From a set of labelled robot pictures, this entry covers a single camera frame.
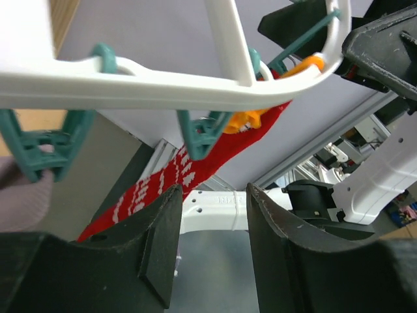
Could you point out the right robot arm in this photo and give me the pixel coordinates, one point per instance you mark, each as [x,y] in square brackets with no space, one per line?
[382,177]

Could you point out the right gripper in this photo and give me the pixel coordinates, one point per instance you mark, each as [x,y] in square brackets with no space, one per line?
[380,54]

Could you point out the white clip hanger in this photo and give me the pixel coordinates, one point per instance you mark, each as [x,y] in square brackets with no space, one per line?
[47,105]

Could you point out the red patterned sock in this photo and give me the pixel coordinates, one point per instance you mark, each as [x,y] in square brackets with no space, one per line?
[243,130]

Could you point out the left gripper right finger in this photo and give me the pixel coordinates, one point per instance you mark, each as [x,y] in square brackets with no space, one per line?
[301,268]

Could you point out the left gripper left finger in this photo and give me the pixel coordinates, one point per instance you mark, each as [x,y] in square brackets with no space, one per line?
[127,268]

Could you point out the mauve cloth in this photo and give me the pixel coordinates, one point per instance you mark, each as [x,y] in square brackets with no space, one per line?
[23,204]

